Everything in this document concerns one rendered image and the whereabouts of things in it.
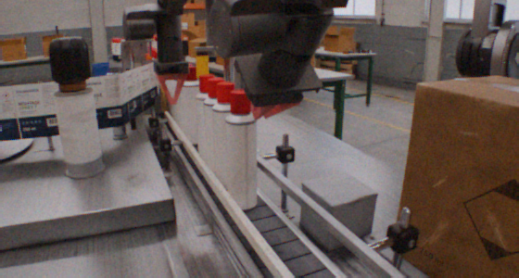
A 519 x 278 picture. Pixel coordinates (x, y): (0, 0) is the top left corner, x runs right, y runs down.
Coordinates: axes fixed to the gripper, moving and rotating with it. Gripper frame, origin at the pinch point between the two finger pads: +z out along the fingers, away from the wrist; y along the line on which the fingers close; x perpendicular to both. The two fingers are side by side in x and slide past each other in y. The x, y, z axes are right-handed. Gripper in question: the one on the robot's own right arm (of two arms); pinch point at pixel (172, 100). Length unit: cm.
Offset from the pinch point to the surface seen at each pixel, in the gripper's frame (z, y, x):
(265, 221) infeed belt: 14.1, 34.6, 7.4
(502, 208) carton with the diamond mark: 2, 63, 24
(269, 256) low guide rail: 10.7, 47.3, 1.9
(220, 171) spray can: 9.9, 21.4, 4.1
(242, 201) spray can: 11.9, 30.5, 5.0
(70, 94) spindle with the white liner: -4.7, 4.3, -22.0
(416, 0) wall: -68, -381, 512
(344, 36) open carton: -1, -326, 302
